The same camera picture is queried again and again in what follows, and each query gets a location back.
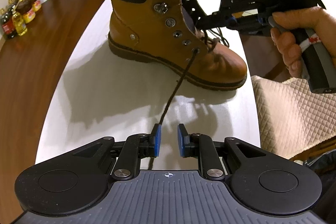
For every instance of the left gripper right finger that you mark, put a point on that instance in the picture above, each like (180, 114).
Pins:
(202, 148)

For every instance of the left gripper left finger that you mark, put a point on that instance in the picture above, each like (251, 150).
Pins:
(129, 153)

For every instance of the dark brown shoelace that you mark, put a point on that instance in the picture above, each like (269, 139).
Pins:
(219, 38)

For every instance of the brown leather boot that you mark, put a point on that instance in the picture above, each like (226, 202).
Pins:
(166, 31)

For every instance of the person's right hand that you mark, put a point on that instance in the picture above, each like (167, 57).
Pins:
(315, 18)

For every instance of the beige quilted chair cushion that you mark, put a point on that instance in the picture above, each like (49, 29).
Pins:
(292, 119)

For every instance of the yellow cooking oil bottle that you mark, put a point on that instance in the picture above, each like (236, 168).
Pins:
(19, 23)

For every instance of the large cooking oil bottle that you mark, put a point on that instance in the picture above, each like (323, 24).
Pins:
(26, 9)

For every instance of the dark sauce bottle red label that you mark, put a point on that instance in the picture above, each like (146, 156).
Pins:
(7, 24)

